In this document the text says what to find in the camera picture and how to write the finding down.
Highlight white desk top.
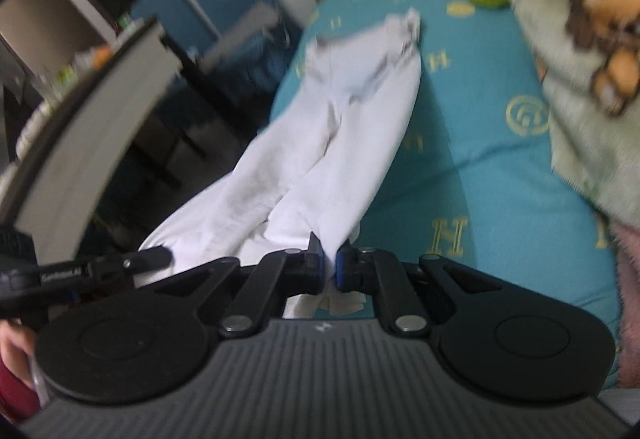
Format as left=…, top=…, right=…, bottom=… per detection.
left=1, top=20, right=179, bottom=265

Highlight grey folded cloth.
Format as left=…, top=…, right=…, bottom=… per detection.
left=198, top=1, right=280, bottom=73

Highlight blue covered chair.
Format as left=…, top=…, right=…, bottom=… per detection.
left=129, top=0, right=302, bottom=155

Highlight person's hand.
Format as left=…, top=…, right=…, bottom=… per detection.
left=0, top=320, right=37, bottom=389

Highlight white trousers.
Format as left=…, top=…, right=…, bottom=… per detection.
left=138, top=8, right=422, bottom=320

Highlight teal patterned bedsheet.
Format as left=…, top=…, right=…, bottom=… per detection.
left=269, top=0, right=622, bottom=370

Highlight black desk frame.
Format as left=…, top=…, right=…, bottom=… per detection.
left=98, top=38, right=262, bottom=220

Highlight green cartoon fleece blanket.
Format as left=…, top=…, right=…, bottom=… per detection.
left=510, top=0, right=639, bottom=227

